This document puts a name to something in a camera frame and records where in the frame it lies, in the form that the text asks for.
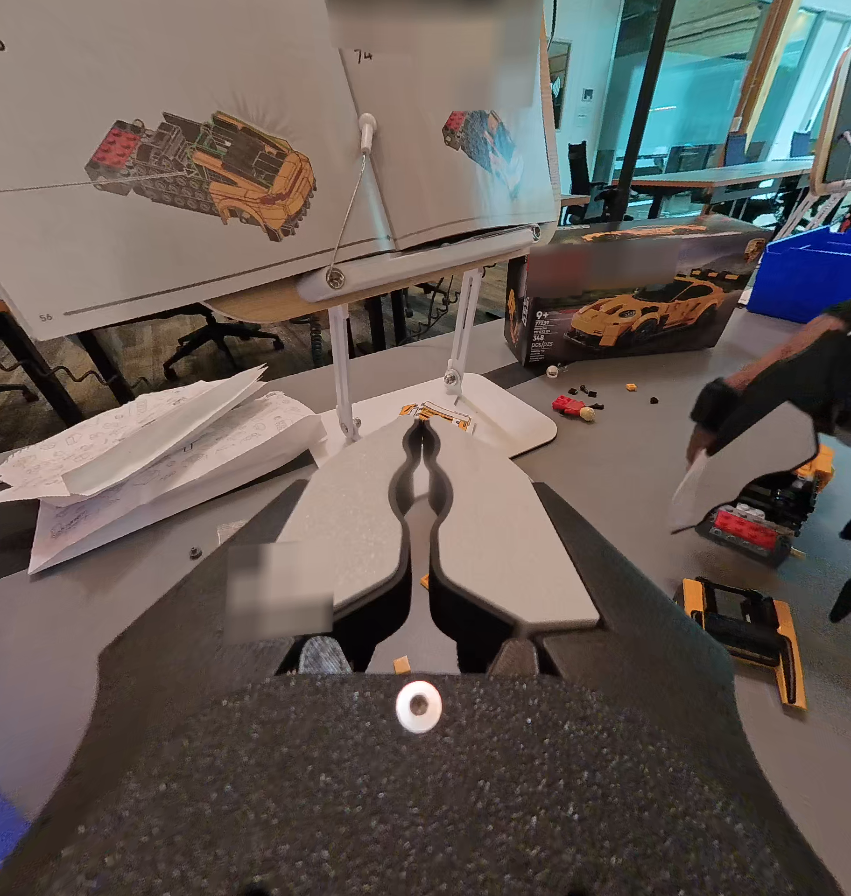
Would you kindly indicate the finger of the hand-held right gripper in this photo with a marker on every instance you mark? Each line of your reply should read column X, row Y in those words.
column 688, row 500

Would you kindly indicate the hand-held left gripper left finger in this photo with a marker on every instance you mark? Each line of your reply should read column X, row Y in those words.
column 355, row 504

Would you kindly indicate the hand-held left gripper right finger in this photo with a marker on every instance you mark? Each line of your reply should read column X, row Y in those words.
column 502, row 546

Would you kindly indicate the orange and black lego car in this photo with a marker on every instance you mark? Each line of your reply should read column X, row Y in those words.
column 747, row 532

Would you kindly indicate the orange lego roof assembly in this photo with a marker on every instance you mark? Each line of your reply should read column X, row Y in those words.
column 747, row 630

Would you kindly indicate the small orange lego pieces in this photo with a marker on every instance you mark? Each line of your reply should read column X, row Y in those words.
column 401, row 665

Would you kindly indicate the lego instruction booklet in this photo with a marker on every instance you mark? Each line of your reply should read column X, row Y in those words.
column 82, row 238

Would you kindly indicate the scattered small black lego pieces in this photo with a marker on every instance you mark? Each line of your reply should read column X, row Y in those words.
column 654, row 400

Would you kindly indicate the black lego car box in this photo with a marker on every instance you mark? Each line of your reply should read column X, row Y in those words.
column 712, row 308

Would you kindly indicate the red lego minifigure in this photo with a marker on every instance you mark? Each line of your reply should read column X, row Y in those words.
column 569, row 404

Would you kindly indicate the person's right hand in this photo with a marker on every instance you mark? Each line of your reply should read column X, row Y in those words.
column 782, row 350

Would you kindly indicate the orange sticker sheet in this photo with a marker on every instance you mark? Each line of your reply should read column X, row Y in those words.
column 446, row 416

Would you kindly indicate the white printed paper bag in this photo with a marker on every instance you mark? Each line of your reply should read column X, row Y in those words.
column 152, row 434
column 222, row 469

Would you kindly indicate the black office chair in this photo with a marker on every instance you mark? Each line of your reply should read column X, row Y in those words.
column 581, row 168
column 215, row 336

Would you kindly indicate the long office desk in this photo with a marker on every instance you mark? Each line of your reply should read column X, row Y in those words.
column 719, row 173

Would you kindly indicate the black metal pole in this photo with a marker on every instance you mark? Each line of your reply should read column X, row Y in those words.
column 642, row 105

